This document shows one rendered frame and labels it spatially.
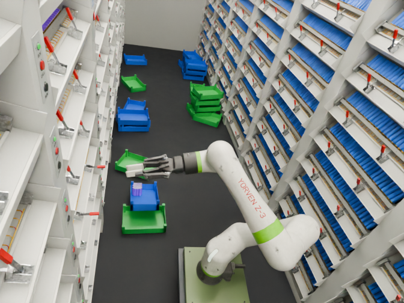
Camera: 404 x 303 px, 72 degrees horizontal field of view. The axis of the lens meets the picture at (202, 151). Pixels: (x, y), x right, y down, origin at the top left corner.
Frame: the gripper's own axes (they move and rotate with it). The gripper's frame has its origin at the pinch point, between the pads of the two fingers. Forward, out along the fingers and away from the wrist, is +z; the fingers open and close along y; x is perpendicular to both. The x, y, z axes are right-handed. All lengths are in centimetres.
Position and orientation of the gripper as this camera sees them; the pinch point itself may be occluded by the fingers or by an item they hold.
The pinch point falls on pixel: (134, 170)
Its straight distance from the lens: 120.8
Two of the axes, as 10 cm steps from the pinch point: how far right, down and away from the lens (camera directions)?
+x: -0.2, -7.6, -6.5
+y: -1.7, -6.4, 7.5
